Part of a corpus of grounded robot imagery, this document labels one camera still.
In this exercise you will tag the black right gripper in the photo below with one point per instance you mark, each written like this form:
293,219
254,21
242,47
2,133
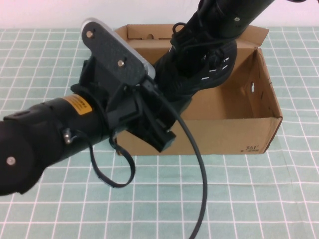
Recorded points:
207,20

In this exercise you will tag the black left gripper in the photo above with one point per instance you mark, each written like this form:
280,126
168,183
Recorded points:
124,109

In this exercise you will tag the black knit sneaker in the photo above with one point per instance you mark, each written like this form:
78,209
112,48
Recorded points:
199,82

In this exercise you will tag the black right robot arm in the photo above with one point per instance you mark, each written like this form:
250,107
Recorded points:
239,15

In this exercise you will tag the brown cardboard shoe box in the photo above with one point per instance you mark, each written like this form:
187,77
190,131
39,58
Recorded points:
224,139

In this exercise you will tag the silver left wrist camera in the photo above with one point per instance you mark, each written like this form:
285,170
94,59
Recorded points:
112,49

